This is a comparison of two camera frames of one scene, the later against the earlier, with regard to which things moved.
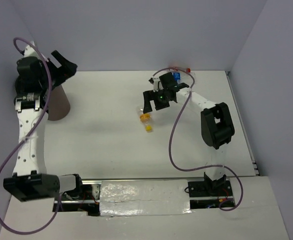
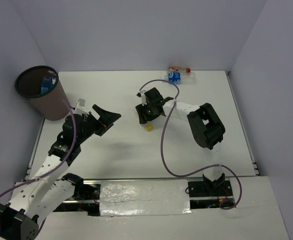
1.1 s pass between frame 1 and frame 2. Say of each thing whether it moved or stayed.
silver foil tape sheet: stayed
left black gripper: moved
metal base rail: stayed
